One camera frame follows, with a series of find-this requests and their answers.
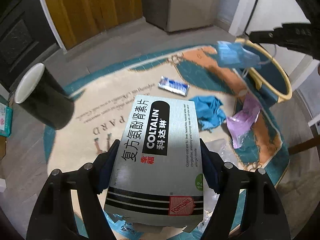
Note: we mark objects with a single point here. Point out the wooden cabinet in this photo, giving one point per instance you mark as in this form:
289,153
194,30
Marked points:
87,5

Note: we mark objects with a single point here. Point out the beige refrigerator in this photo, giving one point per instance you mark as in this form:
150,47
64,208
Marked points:
187,2

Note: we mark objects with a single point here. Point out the grey medicine box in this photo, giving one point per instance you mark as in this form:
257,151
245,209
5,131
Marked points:
155,155

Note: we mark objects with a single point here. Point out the clear plastic wrap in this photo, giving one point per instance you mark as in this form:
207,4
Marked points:
225,150

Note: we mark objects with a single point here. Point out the teal box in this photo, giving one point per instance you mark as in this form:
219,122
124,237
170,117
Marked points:
5,120

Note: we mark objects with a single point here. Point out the teal crumpled cloth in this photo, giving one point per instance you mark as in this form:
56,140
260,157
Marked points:
210,112

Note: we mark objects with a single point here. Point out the black cylinder bin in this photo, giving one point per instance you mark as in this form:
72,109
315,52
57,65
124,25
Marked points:
47,100

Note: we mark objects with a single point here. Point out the blue face mask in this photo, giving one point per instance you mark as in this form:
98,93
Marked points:
230,53

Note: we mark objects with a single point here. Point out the dark entrance door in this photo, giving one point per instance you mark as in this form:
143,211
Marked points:
20,35

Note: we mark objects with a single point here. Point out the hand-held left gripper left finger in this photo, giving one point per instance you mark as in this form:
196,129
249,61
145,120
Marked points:
110,162

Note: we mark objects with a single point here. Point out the yellow rimmed blue basin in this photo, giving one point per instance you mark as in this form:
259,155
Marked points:
283,78

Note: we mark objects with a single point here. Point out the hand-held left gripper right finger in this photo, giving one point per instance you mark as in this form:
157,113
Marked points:
210,165

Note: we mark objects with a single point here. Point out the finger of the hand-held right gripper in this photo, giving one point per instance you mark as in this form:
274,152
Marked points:
265,36

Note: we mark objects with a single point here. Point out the blue white sachet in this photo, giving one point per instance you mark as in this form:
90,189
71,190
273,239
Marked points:
173,85

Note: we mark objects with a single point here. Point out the printed teal mat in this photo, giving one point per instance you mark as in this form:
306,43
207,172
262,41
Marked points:
120,90

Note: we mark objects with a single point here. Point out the purple plastic wrapper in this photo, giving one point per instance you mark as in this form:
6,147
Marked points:
242,122

